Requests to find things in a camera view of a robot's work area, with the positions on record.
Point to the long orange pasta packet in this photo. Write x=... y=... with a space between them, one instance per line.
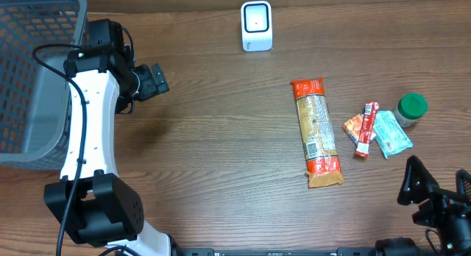
x=318 y=140

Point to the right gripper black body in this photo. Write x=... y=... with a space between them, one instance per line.
x=451 y=206

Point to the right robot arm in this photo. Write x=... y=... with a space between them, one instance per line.
x=452 y=239

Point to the green lid spice jar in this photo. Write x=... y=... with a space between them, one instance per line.
x=410 y=108

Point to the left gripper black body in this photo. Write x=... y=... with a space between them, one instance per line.
x=157 y=79

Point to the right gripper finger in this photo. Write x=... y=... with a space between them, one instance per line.
x=417 y=184
x=463 y=183

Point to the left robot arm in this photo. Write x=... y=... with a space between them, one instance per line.
x=93 y=205

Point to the red snack stick packet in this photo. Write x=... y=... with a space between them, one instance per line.
x=370 y=112

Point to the teal wet wipes pack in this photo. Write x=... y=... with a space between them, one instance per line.
x=390 y=135

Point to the grey plastic mesh basket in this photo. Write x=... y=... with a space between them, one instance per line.
x=35 y=102

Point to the white barcode scanner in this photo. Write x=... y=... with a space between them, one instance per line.
x=256 y=26

